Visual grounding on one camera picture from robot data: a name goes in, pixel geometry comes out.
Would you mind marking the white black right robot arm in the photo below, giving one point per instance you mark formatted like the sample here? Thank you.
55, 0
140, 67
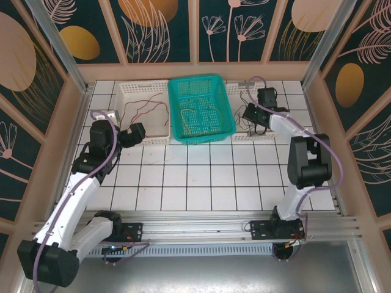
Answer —
293, 198

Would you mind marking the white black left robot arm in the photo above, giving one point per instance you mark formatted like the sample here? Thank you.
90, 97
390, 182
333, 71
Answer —
70, 207

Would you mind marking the large white plastic basket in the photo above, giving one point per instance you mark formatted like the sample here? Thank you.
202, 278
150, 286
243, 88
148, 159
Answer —
152, 141

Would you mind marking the small white plastic basket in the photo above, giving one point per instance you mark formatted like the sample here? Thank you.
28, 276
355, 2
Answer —
244, 138

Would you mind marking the teal plastic basket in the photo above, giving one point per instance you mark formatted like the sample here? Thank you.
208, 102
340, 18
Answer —
201, 139

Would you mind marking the small electronics board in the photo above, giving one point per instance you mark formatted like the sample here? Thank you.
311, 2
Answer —
125, 248

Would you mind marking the small yellow connector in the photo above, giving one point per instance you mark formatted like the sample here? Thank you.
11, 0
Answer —
294, 242

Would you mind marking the aluminium table side rail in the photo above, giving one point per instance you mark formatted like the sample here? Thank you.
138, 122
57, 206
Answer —
76, 131
323, 107

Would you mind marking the aluminium frame post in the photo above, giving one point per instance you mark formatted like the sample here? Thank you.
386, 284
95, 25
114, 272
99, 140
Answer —
61, 52
327, 45

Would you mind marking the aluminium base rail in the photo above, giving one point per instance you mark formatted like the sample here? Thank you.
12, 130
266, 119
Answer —
198, 229

